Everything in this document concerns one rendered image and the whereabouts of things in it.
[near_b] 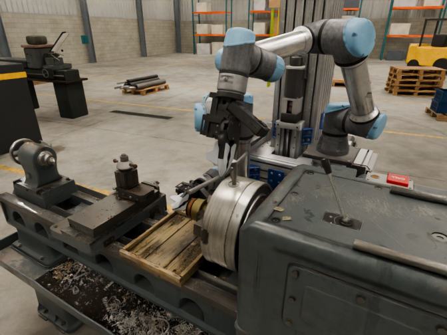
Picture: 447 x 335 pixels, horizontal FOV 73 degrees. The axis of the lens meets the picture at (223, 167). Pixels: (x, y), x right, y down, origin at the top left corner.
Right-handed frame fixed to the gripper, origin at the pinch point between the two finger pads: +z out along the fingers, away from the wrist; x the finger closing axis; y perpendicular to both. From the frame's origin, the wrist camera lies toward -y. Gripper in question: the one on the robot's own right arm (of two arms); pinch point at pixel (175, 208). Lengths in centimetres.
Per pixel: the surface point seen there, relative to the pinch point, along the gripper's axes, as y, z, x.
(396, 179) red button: -69, -24, 19
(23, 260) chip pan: 95, 19, -53
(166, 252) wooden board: 3.0, 4.3, -19.1
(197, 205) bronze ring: -9.6, -0.8, 3.7
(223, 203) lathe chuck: -24.5, 6.2, 13.0
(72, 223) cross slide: 43.0, 16.1, -12.1
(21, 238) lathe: 107, 12, -47
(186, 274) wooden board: -11.8, 10.9, -17.9
